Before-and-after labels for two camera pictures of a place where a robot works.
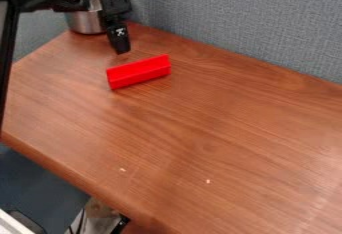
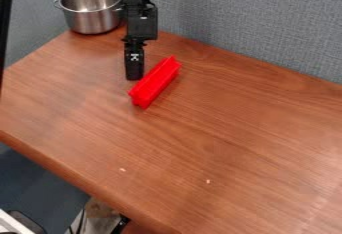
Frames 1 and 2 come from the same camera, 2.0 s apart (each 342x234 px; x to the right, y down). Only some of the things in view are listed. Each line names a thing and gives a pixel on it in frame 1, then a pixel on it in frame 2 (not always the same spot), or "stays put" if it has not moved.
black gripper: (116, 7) → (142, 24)
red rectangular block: (140, 71) → (154, 81)
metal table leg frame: (98, 218) stays put
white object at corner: (17, 222) stays put
